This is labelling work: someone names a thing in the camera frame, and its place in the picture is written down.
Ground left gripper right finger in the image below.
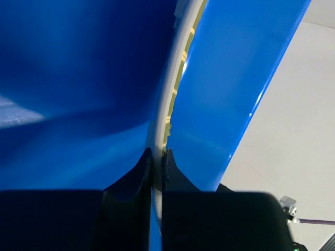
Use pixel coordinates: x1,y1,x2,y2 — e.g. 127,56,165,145
161,149,217,250

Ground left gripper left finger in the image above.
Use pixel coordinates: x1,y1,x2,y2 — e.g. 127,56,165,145
90,148,152,250

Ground woven bamboo placemat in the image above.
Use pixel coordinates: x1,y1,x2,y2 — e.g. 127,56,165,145
154,1,208,154

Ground blue plastic bin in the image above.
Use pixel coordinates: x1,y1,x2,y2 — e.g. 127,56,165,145
0,0,312,251

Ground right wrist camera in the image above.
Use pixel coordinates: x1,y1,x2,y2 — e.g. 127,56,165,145
279,196,300,223

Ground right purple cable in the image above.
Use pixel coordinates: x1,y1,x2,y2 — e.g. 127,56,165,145
298,218,335,226

